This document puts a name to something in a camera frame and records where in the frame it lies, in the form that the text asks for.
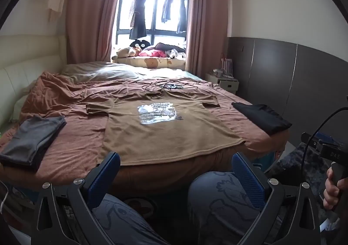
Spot folded grey garment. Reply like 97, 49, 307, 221
1, 116, 66, 173

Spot black cable on bed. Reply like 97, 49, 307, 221
141, 83, 184, 92

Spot bear print pillow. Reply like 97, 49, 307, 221
112, 56, 186, 70

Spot grey wardrobe panels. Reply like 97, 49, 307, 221
227, 37, 347, 146

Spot cream padded headboard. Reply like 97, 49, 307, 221
1, 34, 67, 124

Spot pink curtain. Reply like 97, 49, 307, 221
65, 0, 117, 64
185, 0, 228, 78

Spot dark shaggy rug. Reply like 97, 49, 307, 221
266, 143, 329, 222

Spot brown printed t-shirt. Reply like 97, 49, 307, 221
86, 90, 244, 166

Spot white bedside drawer cabinet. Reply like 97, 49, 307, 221
205, 73, 239, 94

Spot person's patterned grey trousers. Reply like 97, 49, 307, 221
93, 171, 260, 244

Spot hanging dark clothes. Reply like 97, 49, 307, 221
130, 0, 189, 40

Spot plush toys on sill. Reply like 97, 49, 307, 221
113, 39, 186, 58

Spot reddish brown bed blanket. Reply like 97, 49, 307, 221
1, 72, 289, 190

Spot right pink curtain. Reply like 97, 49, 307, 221
185, 0, 228, 78

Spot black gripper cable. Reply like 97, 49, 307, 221
301, 106, 348, 185

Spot folded black garment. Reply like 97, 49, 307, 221
231, 103, 292, 136

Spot person's right hand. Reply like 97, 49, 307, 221
323, 167, 348, 210

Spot left pink curtain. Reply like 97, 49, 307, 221
65, 0, 117, 64

